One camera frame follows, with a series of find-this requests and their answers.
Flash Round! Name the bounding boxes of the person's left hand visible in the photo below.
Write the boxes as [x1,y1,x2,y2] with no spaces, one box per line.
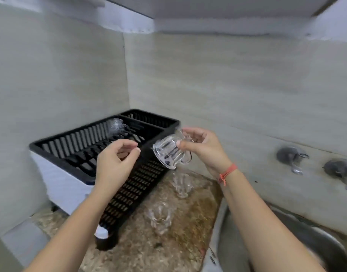
[93,138,142,197]

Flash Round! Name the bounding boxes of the person's right hand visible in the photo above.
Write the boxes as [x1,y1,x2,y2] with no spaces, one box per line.
[176,127,234,179]

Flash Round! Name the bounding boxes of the clear glass cup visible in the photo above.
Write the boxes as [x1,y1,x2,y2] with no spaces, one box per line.
[172,172,195,199]
[152,129,195,170]
[106,118,126,138]
[146,202,173,235]

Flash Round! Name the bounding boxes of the black dish rack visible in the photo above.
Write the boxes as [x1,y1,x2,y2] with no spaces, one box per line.
[29,109,181,252]

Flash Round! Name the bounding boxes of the person's right forearm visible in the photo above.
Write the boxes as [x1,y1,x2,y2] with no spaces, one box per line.
[218,168,327,272]

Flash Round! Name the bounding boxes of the person's left forearm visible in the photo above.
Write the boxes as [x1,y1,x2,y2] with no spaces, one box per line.
[23,189,114,272]

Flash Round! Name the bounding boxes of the orange wrist thread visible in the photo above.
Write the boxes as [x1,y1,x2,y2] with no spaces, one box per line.
[218,163,238,187]

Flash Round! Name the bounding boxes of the white drip tray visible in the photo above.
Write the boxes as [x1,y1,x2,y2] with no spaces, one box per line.
[30,151,109,240]

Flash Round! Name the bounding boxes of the stainless steel sink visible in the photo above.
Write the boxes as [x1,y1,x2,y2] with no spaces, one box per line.
[209,198,347,272]

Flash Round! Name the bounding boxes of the chrome wall tap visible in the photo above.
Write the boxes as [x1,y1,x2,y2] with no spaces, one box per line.
[323,158,347,193]
[276,146,309,175]

